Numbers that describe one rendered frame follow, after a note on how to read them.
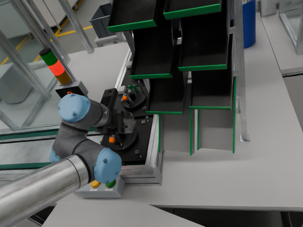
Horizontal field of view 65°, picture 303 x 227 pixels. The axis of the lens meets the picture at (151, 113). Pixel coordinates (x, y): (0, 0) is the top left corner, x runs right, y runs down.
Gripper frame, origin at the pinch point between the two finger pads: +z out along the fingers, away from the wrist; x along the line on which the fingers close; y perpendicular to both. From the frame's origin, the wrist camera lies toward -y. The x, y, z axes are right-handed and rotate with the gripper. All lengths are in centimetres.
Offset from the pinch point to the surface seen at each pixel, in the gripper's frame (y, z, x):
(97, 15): -158, 143, -99
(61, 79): -18.4, -5.3, -27.1
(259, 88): -17, 44, 55
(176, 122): 2.4, 6.2, 18.8
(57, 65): -22.7, -9.6, -25.4
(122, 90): -22.5, 32.6, -16.0
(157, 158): 16.2, 12.2, 8.5
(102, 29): -135, 139, -90
